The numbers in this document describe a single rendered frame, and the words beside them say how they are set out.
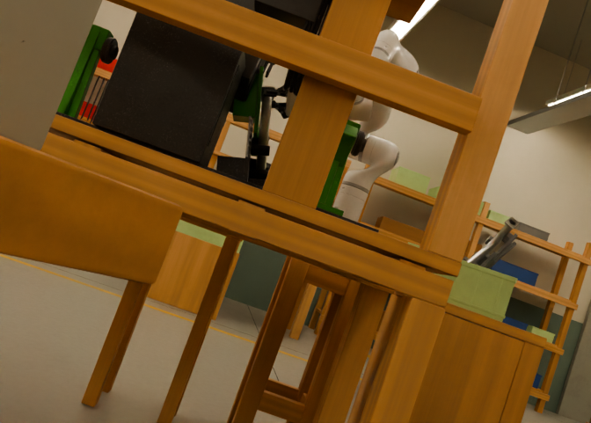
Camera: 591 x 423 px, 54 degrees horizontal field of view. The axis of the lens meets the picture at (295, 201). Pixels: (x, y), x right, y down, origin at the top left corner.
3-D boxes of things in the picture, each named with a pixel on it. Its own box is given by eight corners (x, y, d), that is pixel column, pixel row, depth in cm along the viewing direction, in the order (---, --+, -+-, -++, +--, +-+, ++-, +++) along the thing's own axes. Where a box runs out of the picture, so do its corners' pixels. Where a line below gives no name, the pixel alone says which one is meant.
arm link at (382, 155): (343, 187, 249) (362, 136, 251) (383, 201, 245) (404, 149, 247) (339, 181, 238) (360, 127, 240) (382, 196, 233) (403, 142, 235)
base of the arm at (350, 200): (311, 222, 247) (327, 181, 249) (351, 237, 252) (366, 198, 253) (324, 222, 229) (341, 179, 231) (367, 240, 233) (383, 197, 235)
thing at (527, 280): (543, 414, 706) (598, 242, 727) (314, 334, 673) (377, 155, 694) (521, 402, 760) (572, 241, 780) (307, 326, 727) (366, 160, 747)
